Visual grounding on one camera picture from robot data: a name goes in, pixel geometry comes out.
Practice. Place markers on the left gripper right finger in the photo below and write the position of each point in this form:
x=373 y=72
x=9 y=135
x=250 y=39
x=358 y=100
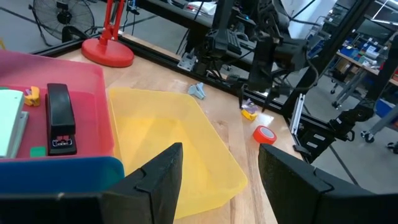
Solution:
x=311 y=199

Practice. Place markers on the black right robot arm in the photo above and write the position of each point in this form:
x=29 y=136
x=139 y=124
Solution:
x=224 y=34

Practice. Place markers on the pink plastic bin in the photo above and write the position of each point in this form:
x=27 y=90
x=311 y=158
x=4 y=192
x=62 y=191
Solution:
x=87 y=93

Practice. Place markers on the black stapler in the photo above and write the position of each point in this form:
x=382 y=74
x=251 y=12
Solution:
x=60 y=118

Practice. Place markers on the silver frame bracket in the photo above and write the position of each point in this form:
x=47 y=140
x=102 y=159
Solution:
x=186 y=61

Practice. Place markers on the background workbench with bins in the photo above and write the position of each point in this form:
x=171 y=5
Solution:
x=363 y=56

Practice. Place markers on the yellow translucent plastic bin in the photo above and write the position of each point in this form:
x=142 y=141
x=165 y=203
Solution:
x=174 y=130

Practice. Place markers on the silver aluminium extrusion piece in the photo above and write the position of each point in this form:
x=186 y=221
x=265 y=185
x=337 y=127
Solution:
x=297 y=113

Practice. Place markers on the blue plastic bin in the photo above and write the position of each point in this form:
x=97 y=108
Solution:
x=62 y=174

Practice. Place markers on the red tape roll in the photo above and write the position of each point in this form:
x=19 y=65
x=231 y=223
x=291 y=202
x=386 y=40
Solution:
x=264 y=135

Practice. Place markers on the grey staple remover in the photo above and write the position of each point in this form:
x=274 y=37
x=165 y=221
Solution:
x=196 y=91

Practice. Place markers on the yellow mini stapler pink trim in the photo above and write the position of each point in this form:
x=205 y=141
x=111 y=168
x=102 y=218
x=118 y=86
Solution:
x=32 y=97

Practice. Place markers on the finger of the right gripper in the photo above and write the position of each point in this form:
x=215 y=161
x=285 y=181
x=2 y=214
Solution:
x=242 y=96
x=268 y=99

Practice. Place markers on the black aluminium table frame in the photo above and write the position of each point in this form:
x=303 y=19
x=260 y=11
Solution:
x=155 y=53

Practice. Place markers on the black floor fan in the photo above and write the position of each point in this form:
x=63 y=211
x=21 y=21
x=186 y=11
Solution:
x=62 y=17

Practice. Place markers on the green mini stapler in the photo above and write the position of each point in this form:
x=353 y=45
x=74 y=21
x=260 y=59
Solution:
x=38 y=152

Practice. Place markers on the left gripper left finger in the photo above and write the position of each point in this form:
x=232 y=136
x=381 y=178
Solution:
x=109 y=202

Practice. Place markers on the red desk lamp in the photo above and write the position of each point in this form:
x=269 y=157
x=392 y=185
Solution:
x=107 y=51

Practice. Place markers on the mint green stapler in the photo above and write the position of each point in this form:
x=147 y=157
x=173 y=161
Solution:
x=11 y=121

